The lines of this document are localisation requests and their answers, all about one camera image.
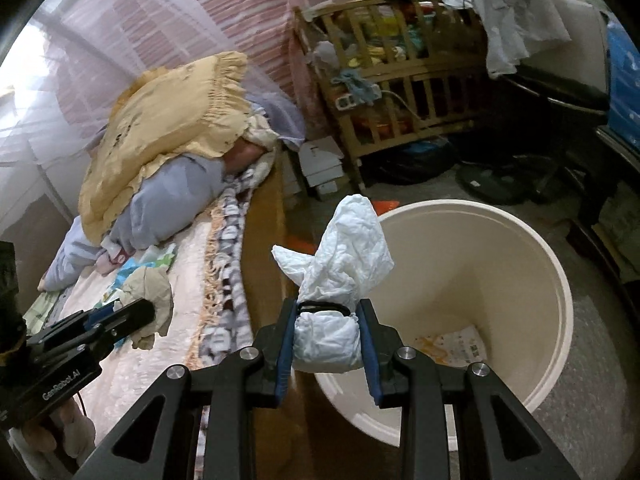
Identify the black bag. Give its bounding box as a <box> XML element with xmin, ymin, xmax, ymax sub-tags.
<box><xmin>362</xmin><ymin>140</ymin><xmax>461</xmax><ymax>187</ymax></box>

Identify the lavender cloth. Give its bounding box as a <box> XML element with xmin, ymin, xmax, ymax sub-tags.
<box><xmin>249</xmin><ymin>92</ymin><xmax>307</xmax><ymax>150</ymax></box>

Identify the white tissue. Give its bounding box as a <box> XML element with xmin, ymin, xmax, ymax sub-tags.
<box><xmin>271</xmin><ymin>194</ymin><xmax>396</xmax><ymax>373</ymax></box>

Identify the beige cloth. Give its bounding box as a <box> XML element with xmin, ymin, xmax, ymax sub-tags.
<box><xmin>116</xmin><ymin>266</ymin><xmax>173</xmax><ymax>351</ymax></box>

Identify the grey cloth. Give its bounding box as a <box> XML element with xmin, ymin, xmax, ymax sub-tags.
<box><xmin>42</xmin><ymin>216</ymin><xmax>110</xmax><ymax>292</ymax></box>

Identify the wooden crib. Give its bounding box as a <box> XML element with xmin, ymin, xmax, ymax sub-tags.
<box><xmin>292</xmin><ymin>0</ymin><xmax>493</xmax><ymax>191</ymax></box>

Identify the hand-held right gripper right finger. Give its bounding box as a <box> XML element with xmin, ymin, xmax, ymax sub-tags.
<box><xmin>356</xmin><ymin>298</ymin><xmax>583</xmax><ymax>480</ymax></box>

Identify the white plastic bag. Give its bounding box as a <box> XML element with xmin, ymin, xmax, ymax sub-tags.
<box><xmin>440</xmin><ymin>0</ymin><xmax>571</xmax><ymax>78</ymax></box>

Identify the green checked cloth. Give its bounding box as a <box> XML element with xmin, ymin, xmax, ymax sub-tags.
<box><xmin>22</xmin><ymin>290</ymin><xmax>63</xmax><ymax>328</ymax></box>

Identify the black office chair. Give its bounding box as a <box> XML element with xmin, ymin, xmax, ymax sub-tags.
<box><xmin>500</xmin><ymin>0</ymin><xmax>613</xmax><ymax>203</ymax></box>

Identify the blue grey rag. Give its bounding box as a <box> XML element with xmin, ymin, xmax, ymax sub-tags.
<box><xmin>330</xmin><ymin>70</ymin><xmax>383</xmax><ymax>107</ymax></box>

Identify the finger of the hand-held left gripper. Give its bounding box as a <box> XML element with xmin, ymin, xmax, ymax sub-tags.
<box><xmin>82</xmin><ymin>301</ymin><xmax>137</xmax><ymax>333</ymax></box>
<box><xmin>102</xmin><ymin>298</ymin><xmax>156</xmax><ymax>347</ymax></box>

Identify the pink mosquito net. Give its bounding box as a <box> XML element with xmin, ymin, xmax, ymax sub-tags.
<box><xmin>0</xmin><ymin>0</ymin><xmax>301</xmax><ymax>221</ymax></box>

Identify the green printed wrapper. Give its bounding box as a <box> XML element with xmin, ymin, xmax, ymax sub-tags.
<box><xmin>107</xmin><ymin>242</ymin><xmax>178</xmax><ymax>306</ymax></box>

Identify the white cardboard box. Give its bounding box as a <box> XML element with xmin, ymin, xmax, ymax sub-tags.
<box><xmin>298</xmin><ymin>139</ymin><xmax>346</xmax><ymax>198</ymax></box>

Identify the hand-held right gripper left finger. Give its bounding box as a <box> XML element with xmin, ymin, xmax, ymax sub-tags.
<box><xmin>75</xmin><ymin>297</ymin><xmax>301</xmax><ymax>480</ymax></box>

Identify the printed paper sheet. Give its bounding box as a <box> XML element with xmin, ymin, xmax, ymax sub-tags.
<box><xmin>410</xmin><ymin>325</ymin><xmax>488</xmax><ymax>368</ymax></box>

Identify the yellow ruffled pillow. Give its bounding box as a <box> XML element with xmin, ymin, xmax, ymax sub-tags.
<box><xmin>79</xmin><ymin>51</ymin><xmax>251</xmax><ymax>246</ymax></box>

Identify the pile of colourful clothes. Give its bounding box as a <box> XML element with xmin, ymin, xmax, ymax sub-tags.
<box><xmin>322</xmin><ymin>0</ymin><xmax>438</xmax><ymax>63</ymax></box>

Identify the pink white small cloth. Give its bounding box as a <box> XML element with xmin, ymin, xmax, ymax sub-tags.
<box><xmin>96</xmin><ymin>246</ymin><xmax>132</xmax><ymax>275</ymax></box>

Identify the blue plastic bag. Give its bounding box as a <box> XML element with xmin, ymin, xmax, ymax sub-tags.
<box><xmin>606</xmin><ymin>10</ymin><xmax>640</xmax><ymax>137</ymax></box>

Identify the wooden bed frame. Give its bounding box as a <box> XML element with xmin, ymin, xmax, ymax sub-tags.
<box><xmin>242</xmin><ymin>152</ymin><xmax>321</xmax><ymax>480</ymax></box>

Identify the cream plastic bucket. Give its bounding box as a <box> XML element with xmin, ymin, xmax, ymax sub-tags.
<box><xmin>312</xmin><ymin>201</ymin><xmax>573</xmax><ymax>452</ymax></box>

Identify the light blue clothing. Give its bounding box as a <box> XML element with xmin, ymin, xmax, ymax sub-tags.
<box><xmin>107</xmin><ymin>154</ymin><xmax>225</xmax><ymax>252</ymax></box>

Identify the person's left hand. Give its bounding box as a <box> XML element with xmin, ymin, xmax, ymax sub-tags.
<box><xmin>10</xmin><ymin>397</ymin><xmax>97</xmax><ymax>466</ymax></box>

